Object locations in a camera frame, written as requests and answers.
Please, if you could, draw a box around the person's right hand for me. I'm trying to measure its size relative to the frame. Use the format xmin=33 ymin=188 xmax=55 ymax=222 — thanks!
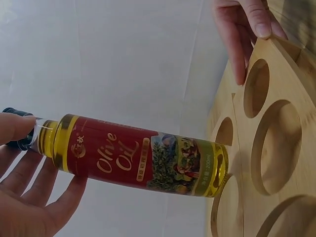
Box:
xmin=213 ymin=0 xmax=289 ymax=86

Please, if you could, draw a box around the person's left hand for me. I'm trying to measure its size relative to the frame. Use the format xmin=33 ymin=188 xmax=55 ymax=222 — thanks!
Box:
xmin=0 ymin=114 xmax=89 ymax=237

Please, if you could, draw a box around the olive oil bottle red label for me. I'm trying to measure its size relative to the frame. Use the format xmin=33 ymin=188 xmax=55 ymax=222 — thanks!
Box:
xmin=0 ymin=106 xmax=231 ymax=199

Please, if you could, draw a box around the wooden rack with round holes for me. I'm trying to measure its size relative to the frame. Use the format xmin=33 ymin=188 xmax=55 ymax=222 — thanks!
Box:
xmin=206 ymin=36 xmax=316 ymax=237

